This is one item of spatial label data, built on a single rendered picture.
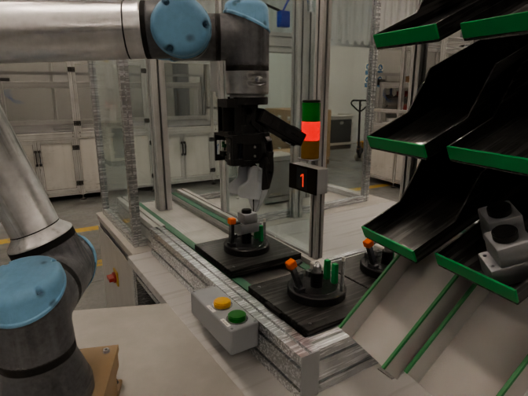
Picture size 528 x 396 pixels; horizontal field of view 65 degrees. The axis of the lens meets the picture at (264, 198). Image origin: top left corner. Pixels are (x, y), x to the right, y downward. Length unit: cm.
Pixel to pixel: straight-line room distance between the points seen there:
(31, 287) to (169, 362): 41
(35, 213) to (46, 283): 16
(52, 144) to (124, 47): 538
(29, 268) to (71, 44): 35
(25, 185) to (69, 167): 521
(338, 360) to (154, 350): 42
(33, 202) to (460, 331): 75
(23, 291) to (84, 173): 538
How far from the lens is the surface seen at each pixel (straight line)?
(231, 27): 72
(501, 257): 61
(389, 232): 77
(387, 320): 82
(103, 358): 91
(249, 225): 125
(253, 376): 96
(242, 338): 94
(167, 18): 58
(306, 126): 113
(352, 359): 95
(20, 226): 83
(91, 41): 61
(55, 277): 72
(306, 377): 87
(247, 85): 72
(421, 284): 83
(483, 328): 77
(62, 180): 605
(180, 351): 104
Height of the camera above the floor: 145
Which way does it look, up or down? 15 degrees down
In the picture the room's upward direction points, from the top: straight up
